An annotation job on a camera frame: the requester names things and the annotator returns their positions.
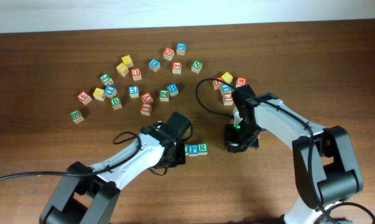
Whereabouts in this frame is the green B block far left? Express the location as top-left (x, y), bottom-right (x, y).
top-left (70, 110), bottom-right (84, 124)

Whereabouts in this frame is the red 6 block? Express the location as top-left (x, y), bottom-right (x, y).
top-left (77, 91), bottom-right (92, 105)

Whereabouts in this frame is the yellow block left cluster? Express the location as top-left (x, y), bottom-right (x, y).
top-left (93, 88), bottom-right (106, 101)

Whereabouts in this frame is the blue D block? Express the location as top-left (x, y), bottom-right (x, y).
top-left (149, 58), bottom-right (160, 72)

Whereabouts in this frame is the blue block left cluster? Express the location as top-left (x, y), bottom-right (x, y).
top-left (104, 86), bottom-right (118, 98)

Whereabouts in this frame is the blue 5 block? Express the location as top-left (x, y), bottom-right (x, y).
top-left (128, 85), bottom-right (139, 98)

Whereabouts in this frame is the yellow block upper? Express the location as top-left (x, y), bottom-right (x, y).
top-left (121, 55), bottom-right (134, 68)

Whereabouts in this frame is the red 3 block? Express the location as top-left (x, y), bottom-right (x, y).
top-left (223, 93), bottom-right (233, 106)

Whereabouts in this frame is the yellow 8 block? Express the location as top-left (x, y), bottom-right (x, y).
top-left (221, 72), bottom-right (233, 84)

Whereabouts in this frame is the yellow block lower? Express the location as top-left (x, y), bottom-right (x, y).
top-left (116, 63), bottom-right (129, 77)

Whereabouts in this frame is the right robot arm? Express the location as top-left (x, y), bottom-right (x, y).
top-left (225, 85), bottom-right (363, 223)

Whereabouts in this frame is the red Q block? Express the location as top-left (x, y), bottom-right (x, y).
top-left (163, 47), bottom-right (175, 61)

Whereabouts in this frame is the red M block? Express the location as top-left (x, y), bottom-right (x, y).
top-left (236, 77), bottom-right (248, 88)

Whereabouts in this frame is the green N block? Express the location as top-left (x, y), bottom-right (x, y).
top-left (192, 60), bottom-right (203, 73)

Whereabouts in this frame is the green b block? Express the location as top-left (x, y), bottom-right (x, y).
top-left (110, 97), bottom-right (123, 110)
top-left (70, 110), bottom-right (84, 124)

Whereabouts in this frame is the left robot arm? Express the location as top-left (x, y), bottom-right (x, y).
top-left (39, 112), bottom-right (192, 223)

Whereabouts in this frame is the green Z block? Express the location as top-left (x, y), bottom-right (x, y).
top-left (159, 90), bottom-right (170, 101)

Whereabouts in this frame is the blue P block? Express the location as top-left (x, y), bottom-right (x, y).
top-left (188, 144), bottom-right (199, 156)

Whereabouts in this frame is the red Y block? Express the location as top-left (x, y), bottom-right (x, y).
top-left (141, 92), bottom-right (154, 104)

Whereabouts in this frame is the red U block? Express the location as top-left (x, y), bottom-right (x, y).
top-left (131, 68), bottom-right (142, 81)

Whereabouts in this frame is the red E block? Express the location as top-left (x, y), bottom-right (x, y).
top-left (213, 77), bottom-right (223, 90)

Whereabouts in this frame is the green J block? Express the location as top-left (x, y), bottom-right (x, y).
top-left (100, 73), bottom-right (113, 86)

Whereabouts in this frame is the green R block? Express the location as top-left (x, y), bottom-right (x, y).
top-left (198, 143), bottom-right (208, 155)

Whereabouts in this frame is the green V block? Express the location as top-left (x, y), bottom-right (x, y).
top-left (184, 144), bottom-right (189, 156)

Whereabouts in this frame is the blue X block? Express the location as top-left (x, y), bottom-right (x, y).
top-left (176, 42), bottom-right (187, 55)

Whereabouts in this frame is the blue H block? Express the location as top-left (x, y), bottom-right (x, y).
top-left (167, 83), bottom-right (178, 97)

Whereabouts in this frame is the green B block centre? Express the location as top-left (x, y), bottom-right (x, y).
top-left (110, 97), bottom-right (123, 110)

